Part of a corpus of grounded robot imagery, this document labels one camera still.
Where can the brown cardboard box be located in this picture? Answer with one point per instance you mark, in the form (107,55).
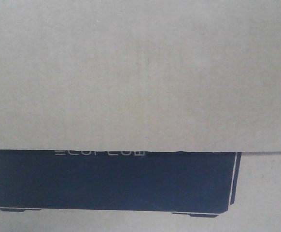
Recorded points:
(146,75)

